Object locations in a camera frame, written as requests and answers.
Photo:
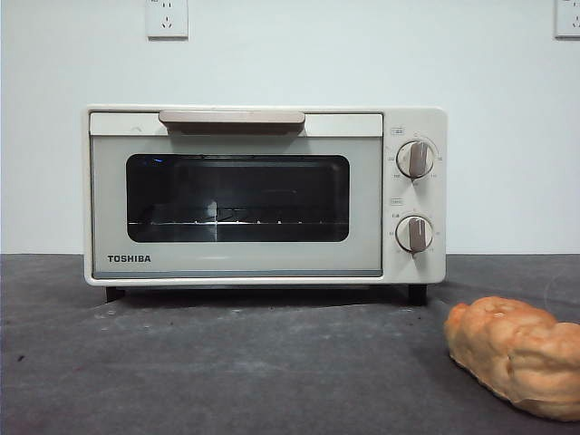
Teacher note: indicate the white Toshiba toaster oven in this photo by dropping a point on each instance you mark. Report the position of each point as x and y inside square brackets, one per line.
[440, 204]

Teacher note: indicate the beige oven temperature knob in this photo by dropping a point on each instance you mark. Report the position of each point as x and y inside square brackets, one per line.
[414, 159]

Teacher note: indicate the beige oven timer knob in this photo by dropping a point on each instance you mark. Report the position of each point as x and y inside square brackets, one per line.
[413, 234]

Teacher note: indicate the golden brown bread loaf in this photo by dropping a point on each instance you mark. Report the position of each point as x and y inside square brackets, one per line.
[512, 349]

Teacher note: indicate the white wall socket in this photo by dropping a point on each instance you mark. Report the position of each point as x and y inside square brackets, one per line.
[568, 18]
[167, 20]

